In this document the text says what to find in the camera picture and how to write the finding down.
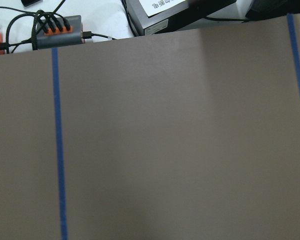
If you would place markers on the black equipment box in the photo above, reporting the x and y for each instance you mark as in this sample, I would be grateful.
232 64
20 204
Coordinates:
147 17

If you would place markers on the small black flat device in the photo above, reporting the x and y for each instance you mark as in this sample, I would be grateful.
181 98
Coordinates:
27 3

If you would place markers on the black power strip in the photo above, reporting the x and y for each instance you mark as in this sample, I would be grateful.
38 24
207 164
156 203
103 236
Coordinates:
68 32

